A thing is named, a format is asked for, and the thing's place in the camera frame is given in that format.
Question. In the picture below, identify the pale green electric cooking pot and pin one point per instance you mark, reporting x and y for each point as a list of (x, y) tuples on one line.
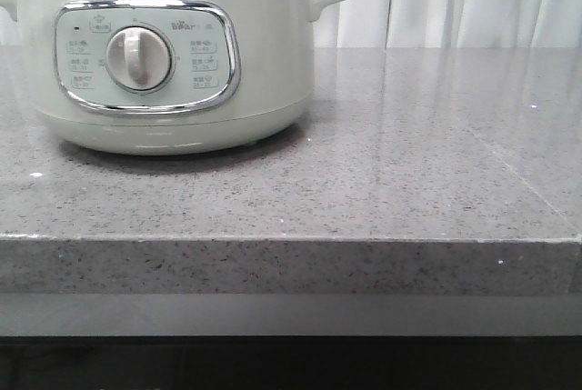
[(168, 77)]

